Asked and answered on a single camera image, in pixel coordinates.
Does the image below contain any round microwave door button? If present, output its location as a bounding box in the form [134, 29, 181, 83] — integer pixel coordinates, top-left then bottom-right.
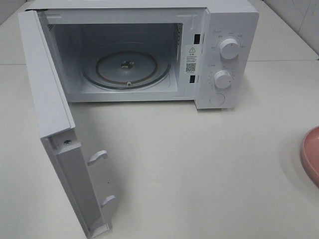
[209, 94, 225, 106]

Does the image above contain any white microwave oven body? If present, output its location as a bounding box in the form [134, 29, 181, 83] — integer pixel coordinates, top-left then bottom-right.
[24, 0, 259, 109]

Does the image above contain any white microwave knob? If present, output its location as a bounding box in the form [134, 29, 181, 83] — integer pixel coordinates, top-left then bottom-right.
[213, 70, 233, 89]
[219, 37, 240, 60]

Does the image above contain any pink plate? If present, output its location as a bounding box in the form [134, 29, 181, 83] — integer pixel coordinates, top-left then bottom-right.
[301, 126, 319, 188]

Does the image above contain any glass microwave turntable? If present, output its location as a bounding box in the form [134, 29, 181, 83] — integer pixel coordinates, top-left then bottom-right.
[82, 51, 171, 90]

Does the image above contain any white microwave door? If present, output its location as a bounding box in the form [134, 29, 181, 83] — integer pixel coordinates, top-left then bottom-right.
[18, 10, 115, 239]

